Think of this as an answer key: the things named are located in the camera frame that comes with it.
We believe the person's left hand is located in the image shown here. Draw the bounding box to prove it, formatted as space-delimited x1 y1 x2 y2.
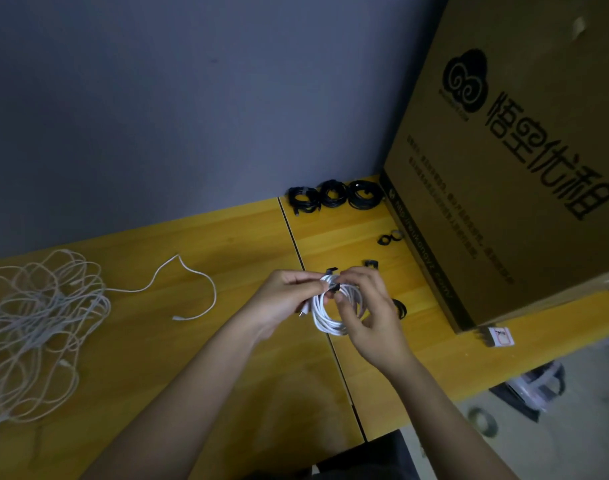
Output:
235 269 332 342

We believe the person's right hand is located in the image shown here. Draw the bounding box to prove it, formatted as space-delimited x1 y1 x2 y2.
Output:
333 267 418 375

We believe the single white cable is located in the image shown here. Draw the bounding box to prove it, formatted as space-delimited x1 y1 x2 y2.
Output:
301 273 368 339

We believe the group of black cable ties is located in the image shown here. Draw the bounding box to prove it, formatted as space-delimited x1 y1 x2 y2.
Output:
324 229 410 322

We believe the tangle of white cables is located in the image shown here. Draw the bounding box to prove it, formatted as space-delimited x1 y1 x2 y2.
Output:
0 249 219 452

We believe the person's right forearm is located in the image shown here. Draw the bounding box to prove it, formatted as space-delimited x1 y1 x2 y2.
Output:
384 357 524 480

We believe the person's left forearm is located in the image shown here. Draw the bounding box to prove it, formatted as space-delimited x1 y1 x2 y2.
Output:
79 325 271 480

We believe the person's dark clothing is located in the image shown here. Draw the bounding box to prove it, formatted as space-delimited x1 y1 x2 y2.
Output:
245 429 422 480

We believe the small white packet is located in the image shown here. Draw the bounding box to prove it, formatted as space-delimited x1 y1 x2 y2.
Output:
484 325 518 349

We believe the small round grey object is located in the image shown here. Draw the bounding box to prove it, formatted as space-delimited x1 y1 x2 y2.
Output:
468 407 500 439

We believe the dark object on floor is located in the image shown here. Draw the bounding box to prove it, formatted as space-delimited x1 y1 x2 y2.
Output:
489 359 568 412

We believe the cardboard box with black print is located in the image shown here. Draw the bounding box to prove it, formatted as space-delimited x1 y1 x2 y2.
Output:
379 0 609 334

